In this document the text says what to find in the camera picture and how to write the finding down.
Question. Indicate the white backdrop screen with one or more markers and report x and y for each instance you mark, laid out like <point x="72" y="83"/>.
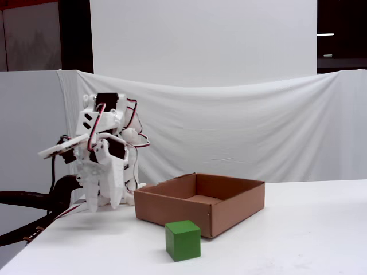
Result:
<point x="200" y="37"/>

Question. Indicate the black slanted bar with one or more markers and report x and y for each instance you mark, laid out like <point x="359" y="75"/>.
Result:
<point x="20" y="233"/>

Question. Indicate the brown cardboard box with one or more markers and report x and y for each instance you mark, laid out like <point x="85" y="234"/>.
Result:
<point x="172" y="206"/>

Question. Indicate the green cube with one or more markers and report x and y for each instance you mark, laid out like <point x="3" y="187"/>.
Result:
<point x="183" y="243"/>

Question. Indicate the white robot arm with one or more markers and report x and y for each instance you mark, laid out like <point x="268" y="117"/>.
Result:
<point x="103" y="120"/>

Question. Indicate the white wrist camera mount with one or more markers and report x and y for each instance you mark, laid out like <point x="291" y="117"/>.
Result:
<point x="61" y="148"/>

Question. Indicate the white draped cloth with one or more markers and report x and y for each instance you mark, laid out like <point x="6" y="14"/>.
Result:
<point x="229" y="129"/>

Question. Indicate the brown cabinet door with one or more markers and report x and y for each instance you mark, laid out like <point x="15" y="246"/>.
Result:
<point x="31" y="37"/>

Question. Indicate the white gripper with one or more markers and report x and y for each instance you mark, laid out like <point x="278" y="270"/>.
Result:
<point x="106" y="162"/>

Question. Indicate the white partition panel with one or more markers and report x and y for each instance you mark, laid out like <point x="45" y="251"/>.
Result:
<point x="28" y="129"/>

